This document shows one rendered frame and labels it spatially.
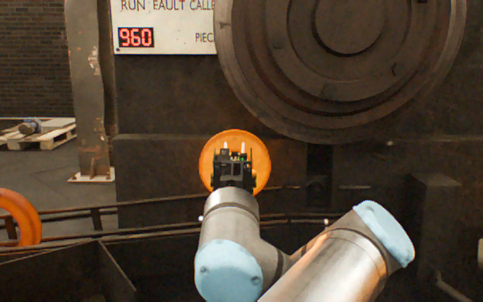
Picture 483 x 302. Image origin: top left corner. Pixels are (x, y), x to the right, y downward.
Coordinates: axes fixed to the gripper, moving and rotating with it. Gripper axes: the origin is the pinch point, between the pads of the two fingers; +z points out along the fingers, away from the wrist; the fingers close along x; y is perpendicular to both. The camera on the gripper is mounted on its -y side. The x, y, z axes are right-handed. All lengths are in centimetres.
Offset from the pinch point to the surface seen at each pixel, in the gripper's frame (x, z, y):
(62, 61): 314, 584, -157
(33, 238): 44.2, -7.3, -17.0
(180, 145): 12.6, 6.1, -0.7
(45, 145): 231, 324, -178
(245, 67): -2.1, 0.2, 19.7
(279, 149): -10.0, 6.0, -1.3
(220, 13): 2.7, 4.6, 28.8
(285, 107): -9.9, -1.9, 12.5
